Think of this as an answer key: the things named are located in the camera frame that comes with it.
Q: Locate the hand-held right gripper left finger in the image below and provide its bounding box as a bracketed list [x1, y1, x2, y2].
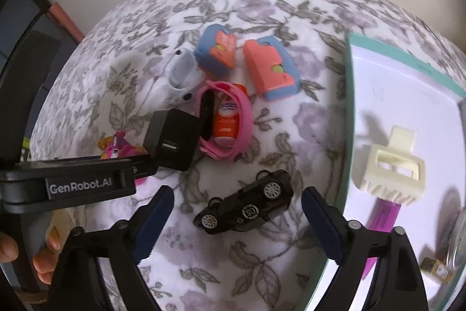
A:
[49, 185, 175, 311]

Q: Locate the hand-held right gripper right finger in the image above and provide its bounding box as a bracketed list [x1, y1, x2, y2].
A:
[301, 186, 430, 311]

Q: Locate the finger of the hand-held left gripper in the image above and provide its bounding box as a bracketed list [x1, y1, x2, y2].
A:
[126, 154, 160, 186]

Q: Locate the pink toy figure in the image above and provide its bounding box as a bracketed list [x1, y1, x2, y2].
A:
[99, 131, 148, 187]

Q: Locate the black charger adapter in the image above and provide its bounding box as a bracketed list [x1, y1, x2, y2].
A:
[144, 109, 202, 171]

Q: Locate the pink lighter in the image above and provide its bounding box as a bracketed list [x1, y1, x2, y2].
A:
[362, 196, 401, 277]

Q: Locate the black toy car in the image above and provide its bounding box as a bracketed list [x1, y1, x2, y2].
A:
[192, 170, 294, 234]

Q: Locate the cream hair claw clip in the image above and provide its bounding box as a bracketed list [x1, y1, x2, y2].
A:
[351, 127, 426, 206]

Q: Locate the orange white tube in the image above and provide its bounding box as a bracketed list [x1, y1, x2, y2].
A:
[213, 84, 248, 148]

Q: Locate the white plastic case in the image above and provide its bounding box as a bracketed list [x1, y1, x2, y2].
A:
[146, 49, 204, 103]

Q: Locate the pink wrist watch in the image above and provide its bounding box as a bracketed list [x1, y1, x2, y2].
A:
[198, 80, 253, 160]

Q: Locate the black gold patterned box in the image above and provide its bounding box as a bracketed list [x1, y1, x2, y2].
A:
[420, 257, 454, 284]

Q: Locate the round glitter tin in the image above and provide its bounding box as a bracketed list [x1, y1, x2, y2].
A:
[435, 187, 466, 275]

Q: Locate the blue orange eraser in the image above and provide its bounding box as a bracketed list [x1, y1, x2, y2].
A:
[194, 24, 237, 78]
[243, 37, 301, 102]

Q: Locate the teal cardboard tray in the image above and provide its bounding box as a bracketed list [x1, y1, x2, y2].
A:
[295, 32, 466, 311]

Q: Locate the person's left hand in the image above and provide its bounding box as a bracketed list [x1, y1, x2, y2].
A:
[0, 212, 73, 287]

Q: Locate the brown wooden board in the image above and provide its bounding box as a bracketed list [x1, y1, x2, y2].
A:
[47, 3, 86, 42]

